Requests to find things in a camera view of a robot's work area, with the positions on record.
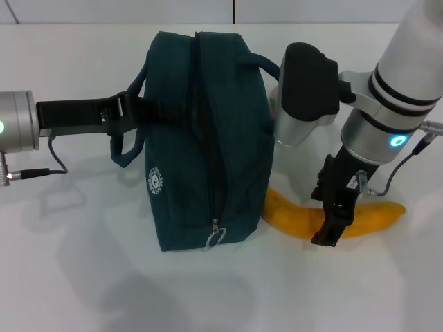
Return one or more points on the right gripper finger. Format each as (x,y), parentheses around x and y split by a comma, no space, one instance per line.
(339,214)
(322,188)

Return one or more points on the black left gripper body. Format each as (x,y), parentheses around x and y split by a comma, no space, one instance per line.
(72,114)

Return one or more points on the pink toy peach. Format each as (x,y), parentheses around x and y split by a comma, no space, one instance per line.
(273,103)

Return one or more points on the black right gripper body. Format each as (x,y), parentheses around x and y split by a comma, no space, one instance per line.
(349,166)

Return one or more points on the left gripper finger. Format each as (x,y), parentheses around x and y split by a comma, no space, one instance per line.
(128,128)
(155,112)

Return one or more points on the yellow banana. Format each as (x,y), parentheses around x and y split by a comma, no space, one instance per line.
(294,221)

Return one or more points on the dark teal lunch bag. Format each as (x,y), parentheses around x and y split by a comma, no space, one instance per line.
(180,155)

